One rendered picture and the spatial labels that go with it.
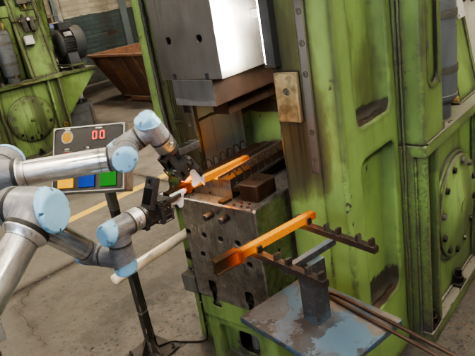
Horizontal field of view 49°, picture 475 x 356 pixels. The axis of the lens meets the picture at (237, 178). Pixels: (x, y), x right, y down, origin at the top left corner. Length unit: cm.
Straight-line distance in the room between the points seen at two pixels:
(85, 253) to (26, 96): 508
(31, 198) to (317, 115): 94
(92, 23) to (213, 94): 931
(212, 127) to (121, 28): 931
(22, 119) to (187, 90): 488
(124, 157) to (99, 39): 960
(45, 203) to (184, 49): 79
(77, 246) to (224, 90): 72
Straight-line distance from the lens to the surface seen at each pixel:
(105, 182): 219
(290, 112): 180
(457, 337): 268
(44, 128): 676
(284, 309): 173
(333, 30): 169
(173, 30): 189
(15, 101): 668
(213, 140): 222
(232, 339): 238
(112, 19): 1133
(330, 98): 174
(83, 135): 229
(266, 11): 175
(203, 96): 187
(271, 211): 190
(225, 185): 194
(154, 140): 172
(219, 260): 147
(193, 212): 204
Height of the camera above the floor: 167
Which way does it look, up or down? 21 degrees down
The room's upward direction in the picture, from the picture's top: 10 degrees counter-clockwise
